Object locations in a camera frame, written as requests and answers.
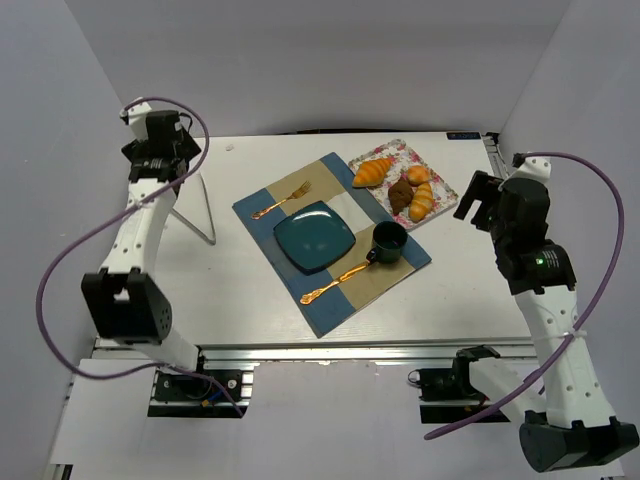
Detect brown chocolate bread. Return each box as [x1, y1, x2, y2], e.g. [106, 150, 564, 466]
[388, 178, 414, 216]

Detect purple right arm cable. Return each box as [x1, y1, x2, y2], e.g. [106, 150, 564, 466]
[423, 151, 627, 441]

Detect gold spoon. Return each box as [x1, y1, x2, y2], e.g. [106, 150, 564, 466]
[299, 261, 370, 305]

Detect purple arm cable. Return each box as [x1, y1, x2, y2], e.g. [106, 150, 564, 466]
[423, 151, 627, 441]
[35, 95, 246, 419]

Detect teal square plate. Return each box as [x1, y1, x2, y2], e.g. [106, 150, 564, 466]
[273, 201, 356, 275]

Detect striped orange bread roll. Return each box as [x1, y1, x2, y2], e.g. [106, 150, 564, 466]
[409, 182, 434, 223]

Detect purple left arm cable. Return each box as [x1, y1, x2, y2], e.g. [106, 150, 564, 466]
[35, 95, 246, 419]

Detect small round bun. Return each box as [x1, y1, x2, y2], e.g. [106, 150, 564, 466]
[406, 165, 431, 187]

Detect gold fork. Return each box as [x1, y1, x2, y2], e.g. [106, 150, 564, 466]
[251, 181, 311, 220]

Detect blue beige patchwork placemat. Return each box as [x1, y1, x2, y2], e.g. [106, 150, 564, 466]
[233, 153, 431, 337]

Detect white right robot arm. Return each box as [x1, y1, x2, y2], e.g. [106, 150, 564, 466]
[454, 154, 639, 472]

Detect large orange croissant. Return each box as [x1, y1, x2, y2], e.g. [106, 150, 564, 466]
[352, 157, 394, 188]

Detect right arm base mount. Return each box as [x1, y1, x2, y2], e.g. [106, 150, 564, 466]
[407, 345, 501, 425]

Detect dark green mug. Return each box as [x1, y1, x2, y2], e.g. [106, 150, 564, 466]
[366, 221, 408, 264]

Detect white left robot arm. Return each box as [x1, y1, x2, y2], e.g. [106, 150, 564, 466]
[81, 101, 201, 370]

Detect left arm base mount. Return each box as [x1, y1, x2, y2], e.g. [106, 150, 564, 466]
[147, 368, 253, 419]

